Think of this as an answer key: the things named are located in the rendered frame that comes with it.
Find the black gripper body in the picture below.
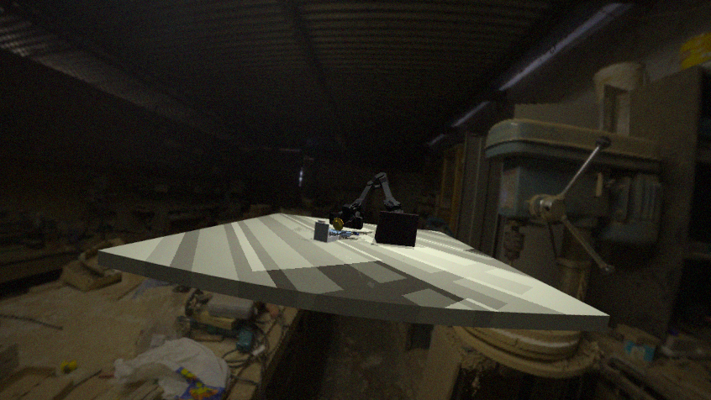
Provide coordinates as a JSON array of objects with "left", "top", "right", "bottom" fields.
[{"left": 329, "top": 213, "right": 363, "bottom": 229}]

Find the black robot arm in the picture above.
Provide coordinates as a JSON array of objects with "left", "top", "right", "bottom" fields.
[{"left": 338, "top": 172, "right": 404, "bottom": 218}]

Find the light blue flat mat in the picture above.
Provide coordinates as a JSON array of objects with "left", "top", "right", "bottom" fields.
[{"left": 329, "top": 229, "right": 351, "bottom": 237}]

